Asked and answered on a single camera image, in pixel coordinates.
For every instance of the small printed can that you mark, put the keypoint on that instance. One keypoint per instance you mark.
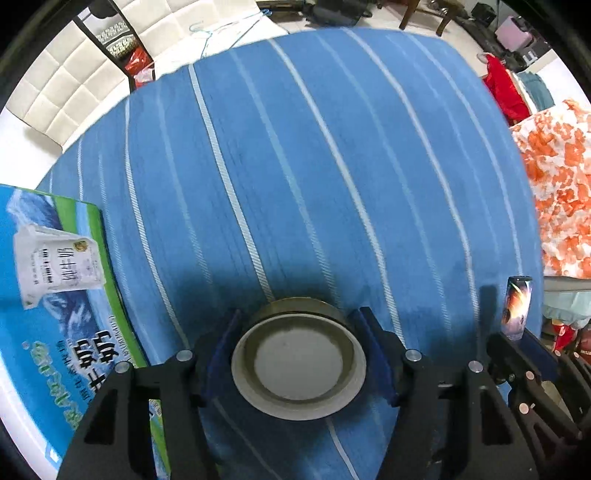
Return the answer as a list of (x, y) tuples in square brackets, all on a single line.
[(517, 304)]

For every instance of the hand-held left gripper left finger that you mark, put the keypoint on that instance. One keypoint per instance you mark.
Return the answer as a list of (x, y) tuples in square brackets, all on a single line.
[(221, 350)]

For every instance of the teal cloth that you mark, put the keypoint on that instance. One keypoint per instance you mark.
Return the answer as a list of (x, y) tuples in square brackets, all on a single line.
[(538, 90)]

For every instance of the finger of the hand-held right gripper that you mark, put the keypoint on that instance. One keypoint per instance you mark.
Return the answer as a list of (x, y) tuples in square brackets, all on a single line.
[(512, 369), (554, 369)]

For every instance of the pink suitcase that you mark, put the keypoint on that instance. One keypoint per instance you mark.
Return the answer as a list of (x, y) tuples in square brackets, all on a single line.
[(512, 32)]

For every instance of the orange floral cushion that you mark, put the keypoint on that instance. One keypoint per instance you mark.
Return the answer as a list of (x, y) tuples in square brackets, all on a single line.
[(558, 184)]

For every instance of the round tin with white inside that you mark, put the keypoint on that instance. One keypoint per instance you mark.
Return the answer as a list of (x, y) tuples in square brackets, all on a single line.
[(298, 364)]

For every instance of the black weight bench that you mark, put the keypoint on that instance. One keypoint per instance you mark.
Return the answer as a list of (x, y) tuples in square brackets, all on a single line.
[(337, 11)]

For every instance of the brown wooden chair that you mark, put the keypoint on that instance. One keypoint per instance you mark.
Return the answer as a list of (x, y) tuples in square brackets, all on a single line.
[(445, 16)]

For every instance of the blue striped tablecloth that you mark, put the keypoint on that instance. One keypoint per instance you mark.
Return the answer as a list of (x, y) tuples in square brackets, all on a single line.
[(300, 161)]

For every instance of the blue cardboard box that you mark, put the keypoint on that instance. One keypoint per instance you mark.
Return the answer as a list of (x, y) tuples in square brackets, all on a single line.
[(51, 323)]

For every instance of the red cloth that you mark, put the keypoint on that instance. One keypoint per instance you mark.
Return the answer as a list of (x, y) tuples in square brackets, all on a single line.
[(505, 90)]

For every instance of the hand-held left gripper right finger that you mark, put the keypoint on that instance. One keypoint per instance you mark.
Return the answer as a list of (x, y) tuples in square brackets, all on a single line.
[(376, 355)]

